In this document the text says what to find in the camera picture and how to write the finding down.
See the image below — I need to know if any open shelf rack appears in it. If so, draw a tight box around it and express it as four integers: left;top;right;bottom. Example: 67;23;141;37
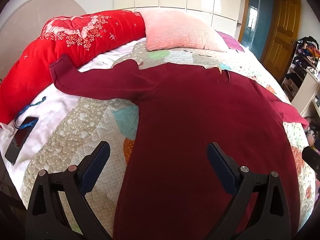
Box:
281;36;320;100

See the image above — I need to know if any white plastic bag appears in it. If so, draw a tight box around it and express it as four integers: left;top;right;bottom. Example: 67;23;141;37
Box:
0;122;14;142

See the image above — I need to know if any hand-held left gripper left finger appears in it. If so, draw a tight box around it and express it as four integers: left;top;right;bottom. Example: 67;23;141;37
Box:
25;141;112;240

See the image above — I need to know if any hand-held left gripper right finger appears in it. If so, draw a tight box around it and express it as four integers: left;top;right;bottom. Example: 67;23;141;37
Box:
206;142;293;240

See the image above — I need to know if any pink striped pillow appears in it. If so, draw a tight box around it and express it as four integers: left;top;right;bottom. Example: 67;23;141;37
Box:
139;10;225;53

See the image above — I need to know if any magenta cloth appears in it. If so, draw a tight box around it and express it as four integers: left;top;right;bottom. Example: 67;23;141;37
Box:
216;31;245;53

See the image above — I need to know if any wooden door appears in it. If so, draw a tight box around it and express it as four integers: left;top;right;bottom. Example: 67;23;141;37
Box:
260;0;302;74

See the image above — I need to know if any red floral quilt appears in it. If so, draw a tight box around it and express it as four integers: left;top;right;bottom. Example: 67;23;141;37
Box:
0;9;147;125

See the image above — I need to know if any dark red sweater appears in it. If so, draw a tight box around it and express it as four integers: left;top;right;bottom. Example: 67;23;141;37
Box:
49;54;309;240

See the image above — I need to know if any blue lanyard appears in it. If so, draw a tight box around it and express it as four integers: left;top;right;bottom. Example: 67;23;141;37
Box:
14;96;48;130

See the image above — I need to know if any wooden door frame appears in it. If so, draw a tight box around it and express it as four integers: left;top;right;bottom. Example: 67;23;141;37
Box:
237;0;303;63

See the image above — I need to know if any patchwork quilted bedspread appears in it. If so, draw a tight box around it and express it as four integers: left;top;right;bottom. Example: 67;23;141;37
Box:
21;39;317;240

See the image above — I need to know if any white cabinet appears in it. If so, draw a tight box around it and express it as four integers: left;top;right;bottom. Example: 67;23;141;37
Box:
291;72;320;118

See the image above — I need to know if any white fleece blanket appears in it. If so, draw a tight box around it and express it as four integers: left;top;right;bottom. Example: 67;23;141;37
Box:
0;37;140;205

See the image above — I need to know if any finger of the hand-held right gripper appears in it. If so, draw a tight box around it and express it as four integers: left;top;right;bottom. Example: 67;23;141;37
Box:
302;146;320;175

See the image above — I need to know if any beige round headboard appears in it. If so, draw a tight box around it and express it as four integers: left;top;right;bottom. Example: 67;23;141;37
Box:
0;0;88;80

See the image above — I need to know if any pile of colourful clothes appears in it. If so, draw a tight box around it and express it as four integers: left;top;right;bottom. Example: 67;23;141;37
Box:
292;36;320;63

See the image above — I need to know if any black smartphone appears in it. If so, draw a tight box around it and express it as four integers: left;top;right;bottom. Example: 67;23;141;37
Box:
4;117;39;165

